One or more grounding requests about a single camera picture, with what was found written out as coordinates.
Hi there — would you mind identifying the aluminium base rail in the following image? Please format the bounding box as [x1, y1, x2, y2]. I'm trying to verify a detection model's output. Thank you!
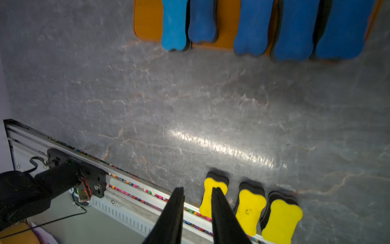
[3, 118, 275, 244]

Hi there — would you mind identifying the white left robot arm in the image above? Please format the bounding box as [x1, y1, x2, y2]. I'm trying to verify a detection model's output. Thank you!
[1, 163, 81, 230]

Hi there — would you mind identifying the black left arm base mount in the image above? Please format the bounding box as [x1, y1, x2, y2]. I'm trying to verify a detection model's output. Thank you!
[44, 148, 107, 201]

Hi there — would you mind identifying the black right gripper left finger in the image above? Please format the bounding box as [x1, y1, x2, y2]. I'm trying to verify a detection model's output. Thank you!
[143, 187, 185, 244]

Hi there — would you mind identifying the light blue whiteboard eraser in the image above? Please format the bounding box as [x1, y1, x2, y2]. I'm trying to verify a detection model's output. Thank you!
[161, 0, 191, 51]

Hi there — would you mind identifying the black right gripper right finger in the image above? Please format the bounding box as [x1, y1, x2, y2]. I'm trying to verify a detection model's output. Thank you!
[212, 188, 251, 244]

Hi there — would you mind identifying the yellow eraser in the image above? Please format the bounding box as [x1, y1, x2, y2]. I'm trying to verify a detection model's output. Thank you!
[260, 191, 303, 244]
[199, 171, 229, 219]
[234, 181, 267, 236]

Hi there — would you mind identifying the orange wooden two-tier shelf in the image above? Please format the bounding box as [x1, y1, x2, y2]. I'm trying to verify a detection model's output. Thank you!
[133, 1, 382, 60]

